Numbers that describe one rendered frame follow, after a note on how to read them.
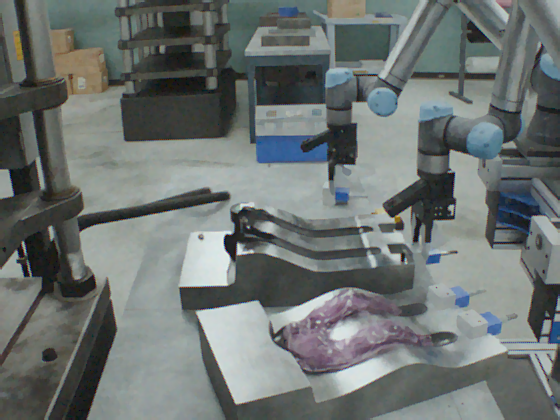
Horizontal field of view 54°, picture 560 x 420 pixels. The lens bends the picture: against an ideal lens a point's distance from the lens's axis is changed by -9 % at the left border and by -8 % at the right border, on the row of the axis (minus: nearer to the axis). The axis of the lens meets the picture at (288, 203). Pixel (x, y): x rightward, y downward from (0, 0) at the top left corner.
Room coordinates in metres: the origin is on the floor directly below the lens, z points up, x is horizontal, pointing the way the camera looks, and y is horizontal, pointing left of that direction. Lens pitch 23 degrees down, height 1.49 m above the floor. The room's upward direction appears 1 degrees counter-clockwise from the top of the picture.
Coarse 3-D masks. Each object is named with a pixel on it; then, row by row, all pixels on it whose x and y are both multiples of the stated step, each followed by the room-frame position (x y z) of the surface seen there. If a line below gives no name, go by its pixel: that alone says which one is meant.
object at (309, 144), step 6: (324, 132) 1.63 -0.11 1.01; (330, 132) 1.61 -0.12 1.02; (312, 138) 1.64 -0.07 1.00; (318, 138) 1.62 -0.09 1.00; (324, 138) 1.61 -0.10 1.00; (330, 138) 1.61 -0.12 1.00; (306, 144) 1.62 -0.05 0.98; (312, 144) 1.62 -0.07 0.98; (318, 144) 1.62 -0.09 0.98; (306, 150) 1.62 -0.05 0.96
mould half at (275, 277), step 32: (256, 224) 1.20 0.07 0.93; (320, 224) 1.30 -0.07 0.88; (352, 224) 1.29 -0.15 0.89; (192, 256) 1.19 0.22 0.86; (224, 256) 1.19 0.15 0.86; (256, 256) 1.06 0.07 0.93; (288, 256) 1.09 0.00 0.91; (384, 256) 1.11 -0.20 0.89; (192, 288) 1.06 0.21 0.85; (224, 288) 1.06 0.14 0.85; (256, 288) 1.06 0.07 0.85; (288, 288) 1.07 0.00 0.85; (320, 288) 1.07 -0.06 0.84; (384, 288) 1.08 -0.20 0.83
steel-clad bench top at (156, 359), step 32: (256, 192) 1.72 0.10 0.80; (288, 192) 1.71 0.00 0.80; (320, 192) 1.71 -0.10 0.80; (384, 192) 1.70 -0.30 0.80; (160, 224) 1.50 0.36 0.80; (192, 224) 1.49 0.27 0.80; (224, 224) 1.49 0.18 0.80; (160, 256) 1.30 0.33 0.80; (160, 288) 1.15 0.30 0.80; (128, 320) 1.01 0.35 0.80; (160, 320) 1.02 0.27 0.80; (192, 320) 1.02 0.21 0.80; (128, 352) 0.90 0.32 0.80; (160, 352) 0.90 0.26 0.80; (192, 352) 0.91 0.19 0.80; (128, 384) 0.81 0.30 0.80; (160, 384) 0.81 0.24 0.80; (192, 384) 0.81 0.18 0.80; (480, 384) 0.78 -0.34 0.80; (96, 416) 0.72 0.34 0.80; (128, 416) 0.72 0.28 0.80; (160, 416) 0.72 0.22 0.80; (192, 416) 0.73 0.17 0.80; (224, 416) 0.73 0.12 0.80; (384, 416) 0.72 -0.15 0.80; (416, 416) 0.71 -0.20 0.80; (448, 416) 0.71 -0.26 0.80; (480, 416) 0.70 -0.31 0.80
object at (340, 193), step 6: (324, 186) 1.62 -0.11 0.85; (324, 192) 1.61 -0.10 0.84; (336, 192) 1.61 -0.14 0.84; (342, 192) 1.60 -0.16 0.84; (348, 192) 1.61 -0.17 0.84; (324, 198) 1.61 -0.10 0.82; (330, 198) 1.61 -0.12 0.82; (336, 198) 1.61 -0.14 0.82; (342, 198) 1.60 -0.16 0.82; (348, 198) 1.61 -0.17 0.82; (324, 204) 1.61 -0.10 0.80; (330, 204) 1.61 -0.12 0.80
